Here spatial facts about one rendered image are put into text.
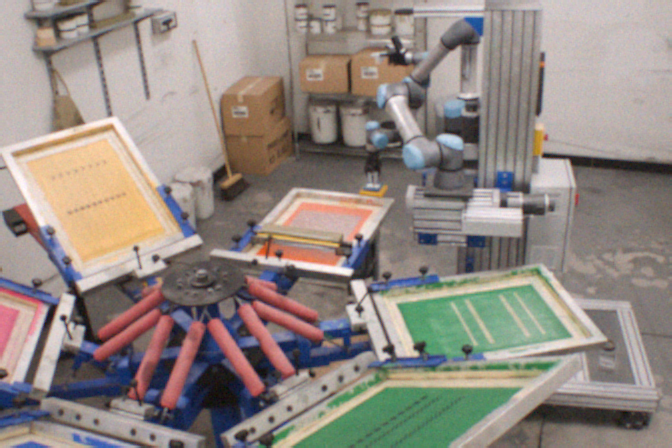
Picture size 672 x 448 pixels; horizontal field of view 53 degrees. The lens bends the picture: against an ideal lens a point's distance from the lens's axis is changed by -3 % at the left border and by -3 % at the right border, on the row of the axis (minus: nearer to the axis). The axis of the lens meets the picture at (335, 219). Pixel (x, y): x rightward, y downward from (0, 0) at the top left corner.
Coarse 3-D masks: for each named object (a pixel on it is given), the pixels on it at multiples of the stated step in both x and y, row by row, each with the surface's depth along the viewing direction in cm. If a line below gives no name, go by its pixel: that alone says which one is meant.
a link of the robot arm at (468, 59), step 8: (472, 32) 336; (472, 40) 342; (480, 40) 345; (464, 48) 346; (472, 48) 345; (464, 56) 348; (472, 56) 347; (464, 64) 350; (472, 64) 349; (464, 72) 352; (472, 72) 351; (464, 80) 354; (472, 80) 353; (464, 88) 356; (472, 88) 355; (464, 96) 356; (472, 96) 356
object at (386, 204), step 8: (296, 192) 384; (304, 192) 383; (312, 192) 382; (320, 192) 382; (328, 192) 381; (288, 200) 375; (328, 200) 380; (336, 200) 378; (344, 200) 377; (352, 200) 375; (360, 200) 373; (368, 200) 372; (376, 200) 370; (384, 200) 369; (392, 200) 368; (280, 208) 367; (384, 208) 360; (272, 216) 359; (376, 216) 353; (384, 216) 355; (272, 224) 358; (376, 224) 345; (368, 232) 338; (376, 232) 344; (368, 240) 333; (248, 248) 335
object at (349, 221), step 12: (336, 216) 363; (348, 216) 362; (360, 216) 361; (324, 228) 351; (336, 228) 351; (348, 228) 350; (360, 228) 350; (348, 240) 339; (312, 252) 330; (324, 252) 330; (324, 264) 320; (336, 264) 320
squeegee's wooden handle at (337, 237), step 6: (264, 228) 333; (270, 228) 333; (276, 228) 332; (282, 228) 332; (288, 228) 331; (294, 228) 331; (300, 228) 330; (306, 228) 330; (312, 234) 325; (318, 234) 325; (324, 234) 324; (330, 234) 324; (336, 234) 323; (342, 234) 323; (336, 240) 319
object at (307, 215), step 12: (300, 204) 378; (312, 204) 377; (324, 204) 376; (300, 216) 365; (312, 216) 364; (324, 216) 363; (312, 228) 352; (264, 252) 333; (288, 252) 332; (300, 252) 331
